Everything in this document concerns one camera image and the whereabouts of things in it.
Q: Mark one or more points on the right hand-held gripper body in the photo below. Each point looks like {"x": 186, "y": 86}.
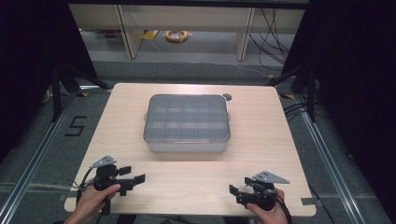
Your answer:
{"x": 261, "y": 196}

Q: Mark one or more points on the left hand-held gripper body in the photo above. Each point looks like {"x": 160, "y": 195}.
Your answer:
{"x": 106, "y": 179}

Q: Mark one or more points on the person's right hand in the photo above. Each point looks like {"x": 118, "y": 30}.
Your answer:
{"x": 274, "y": 214}

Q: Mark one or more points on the person's left hand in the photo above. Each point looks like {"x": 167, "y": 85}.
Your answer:
{"x": 90, "y": 202}

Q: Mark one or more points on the clear plastic compartment box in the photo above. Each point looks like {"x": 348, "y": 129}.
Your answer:
{"x": 186, "y": 123}

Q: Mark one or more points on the round grey table grommet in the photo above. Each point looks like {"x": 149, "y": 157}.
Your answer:
{"x": 227, "y": 97}

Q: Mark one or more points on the black metal stand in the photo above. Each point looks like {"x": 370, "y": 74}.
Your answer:
{"x": 309, "y": 93}
{"x": 57, "y": 93}

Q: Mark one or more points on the black curtain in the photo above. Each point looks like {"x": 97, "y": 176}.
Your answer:
{"x": 358, "y": 93}
{"x": 28, "y": 77}

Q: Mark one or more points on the small yellow packet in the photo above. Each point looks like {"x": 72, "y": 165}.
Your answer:
{"x": 150, "y": 34}

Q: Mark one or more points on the aluminium floor rail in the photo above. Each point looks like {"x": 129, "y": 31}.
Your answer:
{"x": 330, "y": 161}
{"x": 34, "y": 158}

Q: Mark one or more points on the white shelf frame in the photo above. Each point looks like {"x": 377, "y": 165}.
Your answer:
{"x": 130, "y": 34}

